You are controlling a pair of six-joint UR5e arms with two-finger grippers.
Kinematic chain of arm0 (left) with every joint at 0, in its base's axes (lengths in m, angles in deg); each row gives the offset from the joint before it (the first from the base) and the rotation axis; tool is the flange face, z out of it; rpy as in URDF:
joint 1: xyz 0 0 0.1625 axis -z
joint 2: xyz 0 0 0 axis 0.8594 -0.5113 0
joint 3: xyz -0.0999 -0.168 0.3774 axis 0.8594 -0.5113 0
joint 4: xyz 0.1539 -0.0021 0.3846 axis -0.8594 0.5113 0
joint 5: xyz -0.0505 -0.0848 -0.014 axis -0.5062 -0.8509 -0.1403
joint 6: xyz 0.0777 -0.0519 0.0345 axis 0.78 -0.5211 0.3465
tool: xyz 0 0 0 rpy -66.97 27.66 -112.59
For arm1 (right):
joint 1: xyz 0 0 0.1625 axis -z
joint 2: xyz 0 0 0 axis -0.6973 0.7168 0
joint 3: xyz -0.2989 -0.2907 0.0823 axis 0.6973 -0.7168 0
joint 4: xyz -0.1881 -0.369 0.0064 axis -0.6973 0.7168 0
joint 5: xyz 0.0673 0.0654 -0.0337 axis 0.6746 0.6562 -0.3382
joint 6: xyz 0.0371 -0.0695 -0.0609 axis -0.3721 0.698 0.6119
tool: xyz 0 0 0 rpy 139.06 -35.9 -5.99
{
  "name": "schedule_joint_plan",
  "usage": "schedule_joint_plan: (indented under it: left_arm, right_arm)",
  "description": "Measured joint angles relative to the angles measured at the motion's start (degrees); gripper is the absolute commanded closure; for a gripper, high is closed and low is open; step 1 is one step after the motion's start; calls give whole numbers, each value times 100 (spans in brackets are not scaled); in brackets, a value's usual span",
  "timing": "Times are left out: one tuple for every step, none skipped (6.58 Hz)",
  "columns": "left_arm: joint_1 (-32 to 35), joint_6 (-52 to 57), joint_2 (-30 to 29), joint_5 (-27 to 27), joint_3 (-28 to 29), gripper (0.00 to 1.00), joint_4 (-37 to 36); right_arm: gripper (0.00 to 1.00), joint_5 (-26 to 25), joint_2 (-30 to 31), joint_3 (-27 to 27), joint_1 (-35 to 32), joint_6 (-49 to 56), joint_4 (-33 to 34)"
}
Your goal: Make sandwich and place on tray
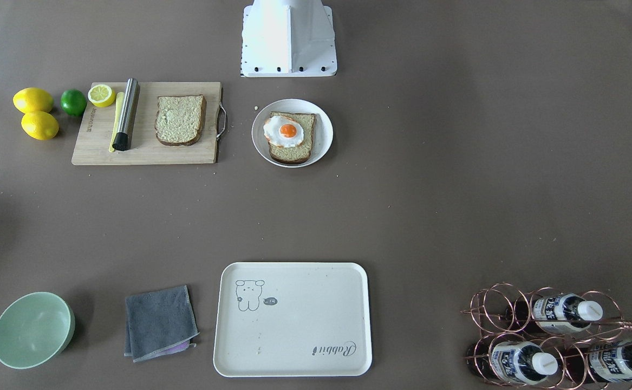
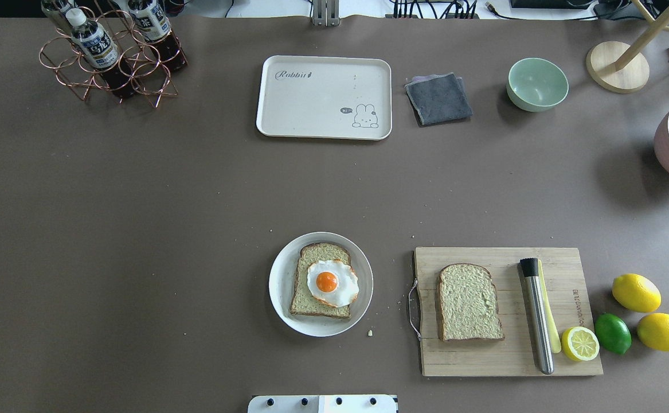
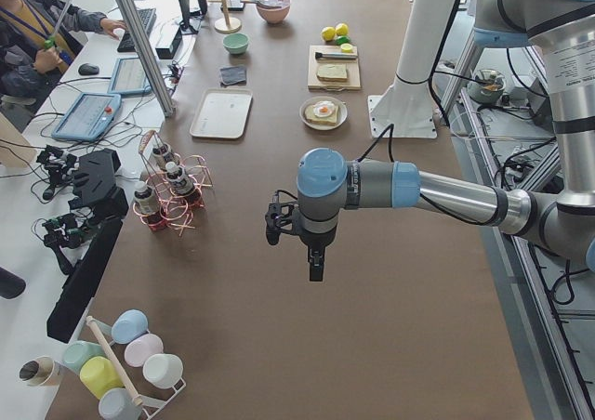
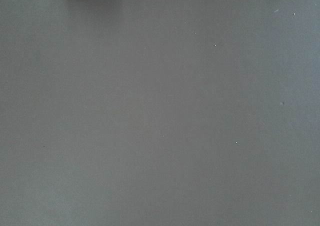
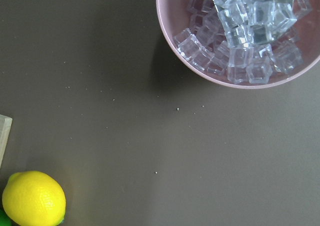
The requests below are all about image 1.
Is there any white round plate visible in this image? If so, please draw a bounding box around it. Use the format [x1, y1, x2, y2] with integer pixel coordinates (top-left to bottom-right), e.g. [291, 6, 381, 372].
[251, 99, 334, 168]

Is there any bread slice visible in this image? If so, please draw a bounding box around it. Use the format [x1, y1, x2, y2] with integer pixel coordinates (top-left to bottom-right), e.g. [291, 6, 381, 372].
[154, 94, 206, 147]
[269, 111, 316, 165]

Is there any cream rabbit tray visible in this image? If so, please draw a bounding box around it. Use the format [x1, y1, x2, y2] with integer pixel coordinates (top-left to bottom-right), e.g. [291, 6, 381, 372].
[213, 262, 373, 378]

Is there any fried egg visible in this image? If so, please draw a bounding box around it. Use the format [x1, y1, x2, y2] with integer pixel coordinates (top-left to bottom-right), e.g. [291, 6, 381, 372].
[262, 114, 305, 148]

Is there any grey folded cloth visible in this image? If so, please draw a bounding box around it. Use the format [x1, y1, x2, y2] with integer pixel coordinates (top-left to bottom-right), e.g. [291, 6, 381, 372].
[123, 284, 199, 362]

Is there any steel muddler black tip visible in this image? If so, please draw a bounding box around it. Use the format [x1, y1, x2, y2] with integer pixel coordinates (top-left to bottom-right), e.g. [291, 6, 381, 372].
[111, 77, 140, 151]

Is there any yellow plastic knife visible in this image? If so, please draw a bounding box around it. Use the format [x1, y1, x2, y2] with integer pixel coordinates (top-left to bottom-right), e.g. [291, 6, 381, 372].
[108, 92, 125, 153]

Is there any bamboo cutting board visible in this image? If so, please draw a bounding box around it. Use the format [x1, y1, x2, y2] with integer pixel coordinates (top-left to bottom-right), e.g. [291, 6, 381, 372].
[71, 82, 223, 165]

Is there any half cut lemon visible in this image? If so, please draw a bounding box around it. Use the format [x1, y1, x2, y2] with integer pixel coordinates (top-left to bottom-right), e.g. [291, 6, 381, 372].
[87, 83, 117, 108]

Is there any green lime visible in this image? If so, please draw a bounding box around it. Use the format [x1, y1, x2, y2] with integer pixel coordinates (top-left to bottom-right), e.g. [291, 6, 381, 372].
[60, 89, 88, 118]

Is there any drink bottle white cap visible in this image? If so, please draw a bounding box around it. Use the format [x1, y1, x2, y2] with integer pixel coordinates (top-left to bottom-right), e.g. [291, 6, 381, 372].
[465, 341, 559, 385]
[502, 293, 604, 336]
[565, 341, 632, 384]

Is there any yellow lemon lower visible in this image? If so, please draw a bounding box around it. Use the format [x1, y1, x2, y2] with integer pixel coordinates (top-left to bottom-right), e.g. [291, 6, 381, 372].
[21, 111, 59, 140]

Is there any yellow lemon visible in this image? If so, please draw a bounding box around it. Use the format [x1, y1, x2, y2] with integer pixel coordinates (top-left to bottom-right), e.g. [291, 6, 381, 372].
[21, 111, 59, 140]
[12, 87, 54, 114]

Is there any yellow lemon upper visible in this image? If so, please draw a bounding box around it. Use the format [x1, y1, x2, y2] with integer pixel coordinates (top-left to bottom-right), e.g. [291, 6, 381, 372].
[12, 87, 54, 114]

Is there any mint green bowl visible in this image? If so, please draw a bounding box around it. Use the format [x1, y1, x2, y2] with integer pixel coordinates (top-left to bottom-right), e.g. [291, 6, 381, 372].
[0, 291, 75, 369]

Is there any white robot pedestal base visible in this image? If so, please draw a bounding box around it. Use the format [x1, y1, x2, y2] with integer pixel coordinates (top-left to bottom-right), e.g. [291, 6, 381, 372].
[240, 1, 338, 77]

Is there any copper wire bottle rack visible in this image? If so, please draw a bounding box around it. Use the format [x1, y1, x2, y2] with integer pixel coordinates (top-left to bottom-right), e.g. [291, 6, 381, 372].
[464, 282, 632, 389]

